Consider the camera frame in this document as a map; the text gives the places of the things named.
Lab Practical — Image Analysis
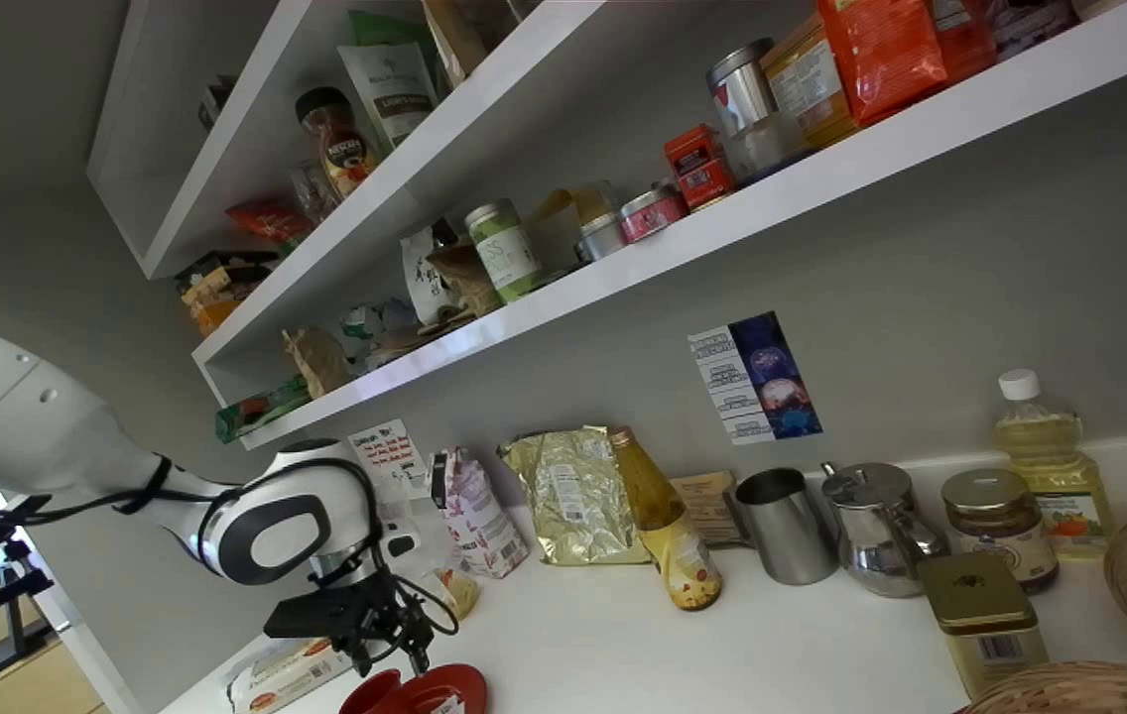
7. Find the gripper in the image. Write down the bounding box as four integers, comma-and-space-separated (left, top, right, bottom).
340, 573, 437, 680

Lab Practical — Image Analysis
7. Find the orange cup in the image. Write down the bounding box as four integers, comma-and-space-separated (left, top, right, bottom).
338, 669, 405, 714

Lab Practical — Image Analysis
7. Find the orange plate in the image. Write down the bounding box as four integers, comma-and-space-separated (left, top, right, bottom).
395, 662, 489, 714

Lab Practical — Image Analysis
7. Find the steel cup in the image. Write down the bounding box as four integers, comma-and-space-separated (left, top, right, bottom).
733, 467, 840, 587

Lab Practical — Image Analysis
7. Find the small yellow clear bag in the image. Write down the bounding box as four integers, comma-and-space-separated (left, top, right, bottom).
433, 568, 481, 622

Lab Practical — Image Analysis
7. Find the white food packet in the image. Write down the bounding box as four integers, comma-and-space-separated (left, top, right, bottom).
225, 636, 358, 714

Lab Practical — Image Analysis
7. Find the pink and white paper bag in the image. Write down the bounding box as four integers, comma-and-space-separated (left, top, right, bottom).
429, 446, 531, 580

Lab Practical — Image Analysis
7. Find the white note with red writing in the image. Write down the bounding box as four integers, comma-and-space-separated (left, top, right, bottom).
346, 417, 432, 503

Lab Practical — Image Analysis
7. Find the gold foil bag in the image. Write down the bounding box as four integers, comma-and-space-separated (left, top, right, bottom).
497, 425, 653, 567

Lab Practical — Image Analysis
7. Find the green packet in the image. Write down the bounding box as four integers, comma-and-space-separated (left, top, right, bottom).
213, 376, 313, 445

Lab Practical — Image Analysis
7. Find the small brown paper bag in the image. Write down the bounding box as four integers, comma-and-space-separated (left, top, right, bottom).
282, 324, 357, 401

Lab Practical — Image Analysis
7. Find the yellow juice bottle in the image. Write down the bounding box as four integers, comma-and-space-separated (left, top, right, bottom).
607, 426, 724, 612

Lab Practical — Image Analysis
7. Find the brown cardboard packet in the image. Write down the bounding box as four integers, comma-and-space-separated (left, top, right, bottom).
668, 470, 754, 549

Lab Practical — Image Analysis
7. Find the white printed bag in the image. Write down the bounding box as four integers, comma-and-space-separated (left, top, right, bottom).
399, 222, 465, 329

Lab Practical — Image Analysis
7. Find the crumpled brown paper bag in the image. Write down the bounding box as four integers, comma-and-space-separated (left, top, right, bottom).
425, 242, 506, 319

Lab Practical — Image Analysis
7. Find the green jar with silver lid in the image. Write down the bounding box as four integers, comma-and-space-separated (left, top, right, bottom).
463, 197, 546, 304

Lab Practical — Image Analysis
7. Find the red snack packet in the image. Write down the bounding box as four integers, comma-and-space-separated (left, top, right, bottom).
223, 197, 315, 251

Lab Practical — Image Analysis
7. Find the tan paper bag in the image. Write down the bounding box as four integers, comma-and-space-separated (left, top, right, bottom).
524, 180, 620, 281

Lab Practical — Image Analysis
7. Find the small clear glass jar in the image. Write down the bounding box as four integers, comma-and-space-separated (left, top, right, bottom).
287, 160, 342, 226

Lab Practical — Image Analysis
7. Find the small silver tin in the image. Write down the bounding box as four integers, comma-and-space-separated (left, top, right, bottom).
576, 210, 630, 265

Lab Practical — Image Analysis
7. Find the steel teapot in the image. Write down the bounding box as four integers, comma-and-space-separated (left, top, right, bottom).
818, 460, 950, 600

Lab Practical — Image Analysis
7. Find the coffee jar with black lid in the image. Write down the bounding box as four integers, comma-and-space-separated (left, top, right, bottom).
294, 86, 382, 201

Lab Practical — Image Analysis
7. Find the round red tin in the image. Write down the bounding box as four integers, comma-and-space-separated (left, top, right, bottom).
617, 182, 689, 245

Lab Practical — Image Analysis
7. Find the white and green pouch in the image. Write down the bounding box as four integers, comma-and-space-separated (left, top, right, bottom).
336, 10, 442, 152

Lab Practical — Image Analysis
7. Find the red tea box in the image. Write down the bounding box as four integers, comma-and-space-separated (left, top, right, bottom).
662, 123, 736, 212

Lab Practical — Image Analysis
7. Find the gold tin box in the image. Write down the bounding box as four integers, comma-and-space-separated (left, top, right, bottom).
917, 550, 1052, 701

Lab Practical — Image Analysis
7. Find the glass jar with gold lid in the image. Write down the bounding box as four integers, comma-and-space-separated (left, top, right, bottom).
940, 467, 1062, 595

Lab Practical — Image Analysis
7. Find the tall steel tin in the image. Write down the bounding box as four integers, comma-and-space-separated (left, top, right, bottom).
704, 37, 779, 138

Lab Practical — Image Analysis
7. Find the cooking oil bottle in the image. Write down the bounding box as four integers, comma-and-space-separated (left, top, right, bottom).
991, 368, 1117, 562

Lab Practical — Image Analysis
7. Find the flat wicker basket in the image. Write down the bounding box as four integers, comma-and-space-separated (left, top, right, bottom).
954, 660, 1127, 714

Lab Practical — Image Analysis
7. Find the yellow carton box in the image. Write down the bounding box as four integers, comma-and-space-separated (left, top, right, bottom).
759, 11, 863, 151

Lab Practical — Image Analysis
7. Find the orange foil bag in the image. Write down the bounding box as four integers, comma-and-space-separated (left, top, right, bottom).
814, 0, 950, 127

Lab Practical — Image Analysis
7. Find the red foil bag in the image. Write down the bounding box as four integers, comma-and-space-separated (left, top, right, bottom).
930, 0, 1000, 82

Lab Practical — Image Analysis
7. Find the dark snack bag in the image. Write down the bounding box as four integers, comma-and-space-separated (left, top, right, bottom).
984, 0, 1081, 61

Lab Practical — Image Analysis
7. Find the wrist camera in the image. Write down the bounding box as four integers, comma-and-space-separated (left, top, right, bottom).
263, 587, 396, 641

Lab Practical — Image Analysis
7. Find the white wall shelf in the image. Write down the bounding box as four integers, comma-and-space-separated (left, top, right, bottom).
86, 0, 1127, 453

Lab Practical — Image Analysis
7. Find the blue and white wall sticker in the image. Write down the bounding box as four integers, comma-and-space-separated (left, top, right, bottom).
687, 310, 824, 446

